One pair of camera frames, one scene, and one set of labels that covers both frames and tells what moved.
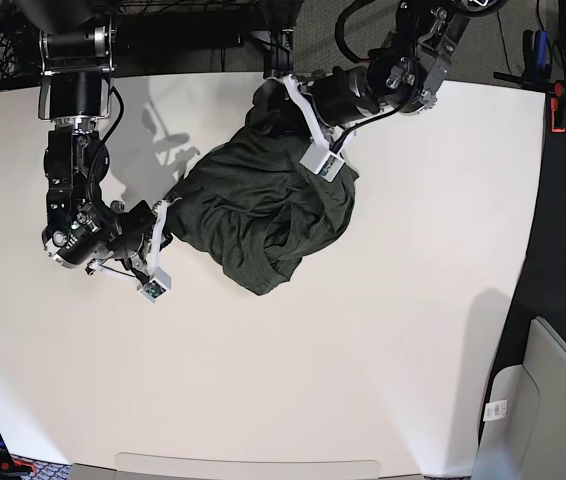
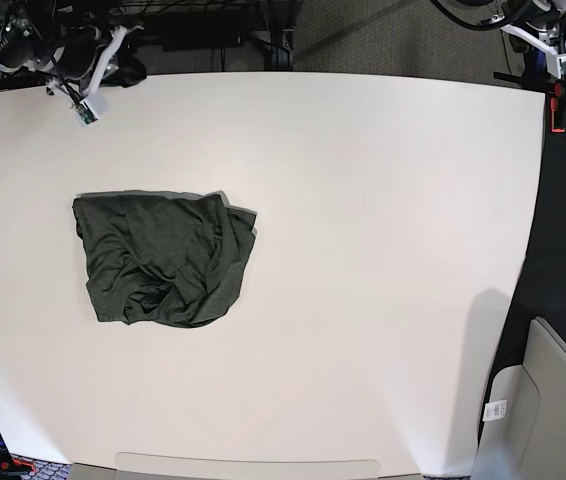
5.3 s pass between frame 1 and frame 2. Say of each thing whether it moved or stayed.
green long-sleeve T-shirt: moved
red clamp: stayed
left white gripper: moved
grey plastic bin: stayed
